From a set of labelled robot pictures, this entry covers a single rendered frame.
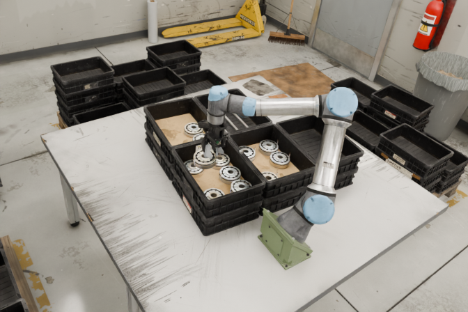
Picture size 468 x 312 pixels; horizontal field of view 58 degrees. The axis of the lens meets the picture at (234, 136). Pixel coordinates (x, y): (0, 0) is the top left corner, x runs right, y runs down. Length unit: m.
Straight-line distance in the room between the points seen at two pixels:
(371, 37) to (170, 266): 3.81
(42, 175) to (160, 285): 1.85
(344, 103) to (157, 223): 0.99
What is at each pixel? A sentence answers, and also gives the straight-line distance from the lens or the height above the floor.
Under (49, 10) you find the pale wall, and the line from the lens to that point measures 4.98.
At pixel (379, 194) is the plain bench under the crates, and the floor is 0.70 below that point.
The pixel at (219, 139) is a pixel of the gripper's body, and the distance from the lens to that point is 1.79.
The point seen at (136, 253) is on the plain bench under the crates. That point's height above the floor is 0.70.
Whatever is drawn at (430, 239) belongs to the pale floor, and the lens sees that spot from 3.37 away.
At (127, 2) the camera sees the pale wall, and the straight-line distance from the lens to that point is 5.26.
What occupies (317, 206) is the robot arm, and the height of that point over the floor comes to 1.07.
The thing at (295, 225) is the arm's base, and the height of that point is 0.90.
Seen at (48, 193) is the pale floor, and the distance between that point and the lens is 3.29.
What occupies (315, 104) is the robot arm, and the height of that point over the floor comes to 1.30.
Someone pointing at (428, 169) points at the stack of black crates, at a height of 0.55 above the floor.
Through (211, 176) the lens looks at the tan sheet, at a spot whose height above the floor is 0.83.
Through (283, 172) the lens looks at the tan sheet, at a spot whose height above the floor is 0.83.
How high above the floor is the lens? 2.20
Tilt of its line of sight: 36 degrees down
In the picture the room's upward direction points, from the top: 7 degrees clockwise
